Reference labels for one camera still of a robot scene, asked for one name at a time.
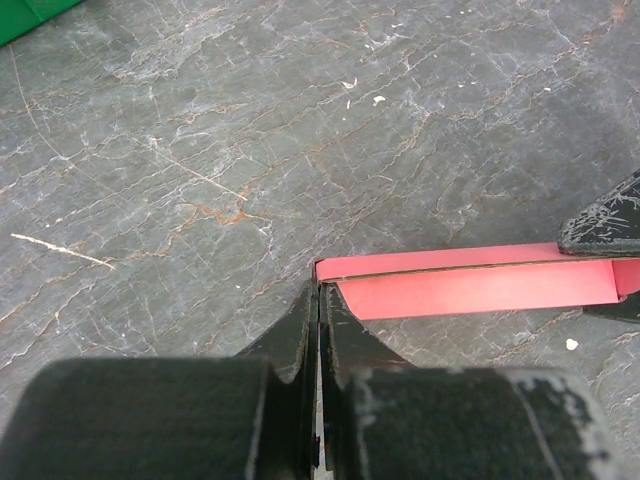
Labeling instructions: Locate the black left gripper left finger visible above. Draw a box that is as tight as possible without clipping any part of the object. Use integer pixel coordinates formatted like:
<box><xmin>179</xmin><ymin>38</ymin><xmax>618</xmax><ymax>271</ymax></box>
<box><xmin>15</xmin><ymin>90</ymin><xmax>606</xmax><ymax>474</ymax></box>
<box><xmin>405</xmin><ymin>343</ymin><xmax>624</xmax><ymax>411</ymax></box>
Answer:
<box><xmin>1</xmin><ymin>281</ymin><xmax>319</xmax><ymax>479</ymax></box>

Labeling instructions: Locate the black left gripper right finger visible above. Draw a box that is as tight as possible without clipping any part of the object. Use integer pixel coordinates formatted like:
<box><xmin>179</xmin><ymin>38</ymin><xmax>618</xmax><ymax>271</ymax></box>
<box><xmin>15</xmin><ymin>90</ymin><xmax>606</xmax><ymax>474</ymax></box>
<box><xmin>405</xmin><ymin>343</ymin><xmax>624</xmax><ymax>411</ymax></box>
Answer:
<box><xmin>319</xmin><ymin>284</ymin><xmax>620</xmax><ymax>479</ymax></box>

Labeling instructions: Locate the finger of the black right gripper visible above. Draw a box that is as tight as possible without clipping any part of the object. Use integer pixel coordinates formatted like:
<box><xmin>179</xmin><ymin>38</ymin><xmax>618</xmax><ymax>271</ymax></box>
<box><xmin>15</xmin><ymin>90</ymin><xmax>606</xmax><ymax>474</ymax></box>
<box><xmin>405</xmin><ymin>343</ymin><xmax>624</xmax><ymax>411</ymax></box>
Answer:
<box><xmin>583</xmin><ymin>302</ymin><xmax>640</xmax><ymax>324</ymax></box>
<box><xmin>558</xmin><ymin>171</ymin><xmax>639</xmax><ymax>258</ymax></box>

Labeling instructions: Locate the pink paper box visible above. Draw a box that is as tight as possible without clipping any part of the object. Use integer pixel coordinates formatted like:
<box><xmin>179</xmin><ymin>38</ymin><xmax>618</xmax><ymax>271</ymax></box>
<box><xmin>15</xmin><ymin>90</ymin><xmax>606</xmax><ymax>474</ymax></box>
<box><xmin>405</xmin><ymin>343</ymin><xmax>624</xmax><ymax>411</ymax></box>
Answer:
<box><xmin>314</xmin><ymin>243</ymin><xmax>639</xmax><ymax>320</ymax></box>

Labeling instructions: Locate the green plastic tray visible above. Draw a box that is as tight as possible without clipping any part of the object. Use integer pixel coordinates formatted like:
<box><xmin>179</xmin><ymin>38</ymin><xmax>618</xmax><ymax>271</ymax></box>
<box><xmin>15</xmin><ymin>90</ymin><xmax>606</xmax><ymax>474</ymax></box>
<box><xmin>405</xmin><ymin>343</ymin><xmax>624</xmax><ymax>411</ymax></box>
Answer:
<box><xmin>0</xmin><ymin>0</ymin><xmax>81</xmax><ymax>46</ymax></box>

